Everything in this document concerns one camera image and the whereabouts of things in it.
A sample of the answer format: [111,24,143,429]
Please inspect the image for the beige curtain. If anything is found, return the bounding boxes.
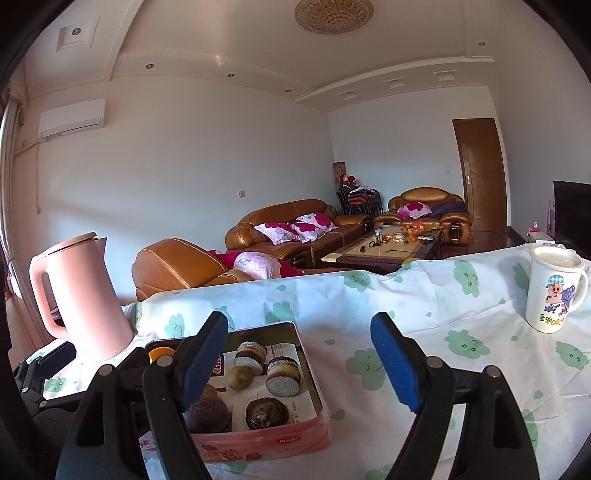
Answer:
[0,69,31,301]

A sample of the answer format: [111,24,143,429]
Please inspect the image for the stacked black chairs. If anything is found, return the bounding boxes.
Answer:
[336,182,382,217]

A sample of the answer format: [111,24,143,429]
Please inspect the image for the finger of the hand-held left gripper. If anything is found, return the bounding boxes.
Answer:
[115,347,155,372]

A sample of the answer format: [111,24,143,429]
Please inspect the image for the pile of small oranges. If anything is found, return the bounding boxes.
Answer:
[399,222,439,238]

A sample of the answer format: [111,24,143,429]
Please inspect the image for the brown leather three-seat sofa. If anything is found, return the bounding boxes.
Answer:
[225,199,375,268]

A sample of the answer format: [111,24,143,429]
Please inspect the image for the dark chocolate tart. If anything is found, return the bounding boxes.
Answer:
[184,396,230,433]

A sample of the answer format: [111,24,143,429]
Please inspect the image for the red blanket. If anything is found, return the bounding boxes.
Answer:
[208,249,305,278]

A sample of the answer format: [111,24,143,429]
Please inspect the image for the white air conditioner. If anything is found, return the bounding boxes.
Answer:
[38,99,106,140]

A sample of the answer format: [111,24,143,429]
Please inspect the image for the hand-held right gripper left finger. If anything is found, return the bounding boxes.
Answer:
[55,311,230,480]

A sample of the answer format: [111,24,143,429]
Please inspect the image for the round golden ceiling lamp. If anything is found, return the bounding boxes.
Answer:
[295,0,374,34]

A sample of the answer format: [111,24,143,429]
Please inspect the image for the layered cake slice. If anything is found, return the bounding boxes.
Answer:
[233,342,267,376]
[265,356,301,398]

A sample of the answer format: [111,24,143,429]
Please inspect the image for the pink cookie tin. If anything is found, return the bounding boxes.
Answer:
[139,320,332,462]

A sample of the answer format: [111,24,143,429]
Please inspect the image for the wooden coffee table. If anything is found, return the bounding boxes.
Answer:
[322,225,443,274]

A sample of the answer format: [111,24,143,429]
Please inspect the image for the pink electric kettle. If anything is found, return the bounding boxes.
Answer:
[29,232,136,361]

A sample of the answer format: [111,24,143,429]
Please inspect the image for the brown wooden door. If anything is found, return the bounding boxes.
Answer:
[451,118,509,232]

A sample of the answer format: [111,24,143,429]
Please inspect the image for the black television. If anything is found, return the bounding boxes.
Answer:
[553,180,591,259]

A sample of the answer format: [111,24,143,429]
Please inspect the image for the brown leather armchair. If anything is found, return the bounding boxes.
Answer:
[131,237,259,302]
[373,187,472,245]

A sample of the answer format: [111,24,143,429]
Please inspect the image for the purple cloth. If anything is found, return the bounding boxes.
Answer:
[429,200,467,215]

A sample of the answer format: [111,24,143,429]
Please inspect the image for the pink floral pillow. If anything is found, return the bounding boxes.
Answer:
[233,251,282,280]

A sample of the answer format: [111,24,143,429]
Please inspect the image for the white magenta floral pillow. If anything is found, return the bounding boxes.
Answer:
[254,222,301,245]
[293,222,324,243]
[295,212,338,230]
[398,203,432,221]

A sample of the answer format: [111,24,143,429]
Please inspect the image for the dark chocolate muffin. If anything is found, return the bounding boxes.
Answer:
[245,397,291,431]

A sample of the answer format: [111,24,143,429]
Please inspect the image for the newspaper lining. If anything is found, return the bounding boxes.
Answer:
[203,342,321,432]

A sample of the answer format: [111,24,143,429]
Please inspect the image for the white cartoon mug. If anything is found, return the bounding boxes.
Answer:
[525,246,589,333]

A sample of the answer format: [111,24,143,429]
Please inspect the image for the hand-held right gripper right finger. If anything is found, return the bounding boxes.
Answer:
[370,311,541,480]

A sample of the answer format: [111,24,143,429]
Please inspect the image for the white green cloud tablecloth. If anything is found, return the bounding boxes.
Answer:
[28,244,591,480]

